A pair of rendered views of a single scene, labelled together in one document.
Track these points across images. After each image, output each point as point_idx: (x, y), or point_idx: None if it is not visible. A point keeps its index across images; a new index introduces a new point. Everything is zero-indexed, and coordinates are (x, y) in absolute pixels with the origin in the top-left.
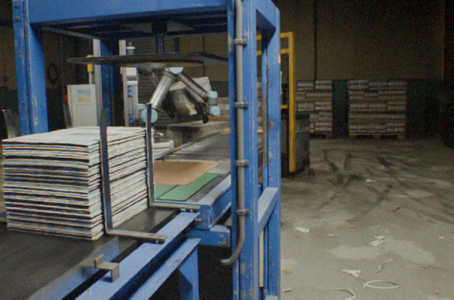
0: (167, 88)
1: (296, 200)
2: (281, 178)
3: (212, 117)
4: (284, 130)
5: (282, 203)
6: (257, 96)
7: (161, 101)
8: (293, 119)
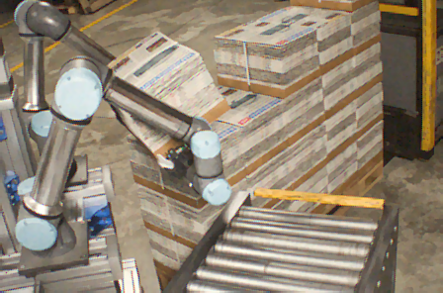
0: (68, 155)
1: (435, 263)
2: (405, 161)
3: (241, 83)
4: (411, 57)
5: (403, 280)
6: (350, 10)
7: (58, 190)
8: (431, 44)
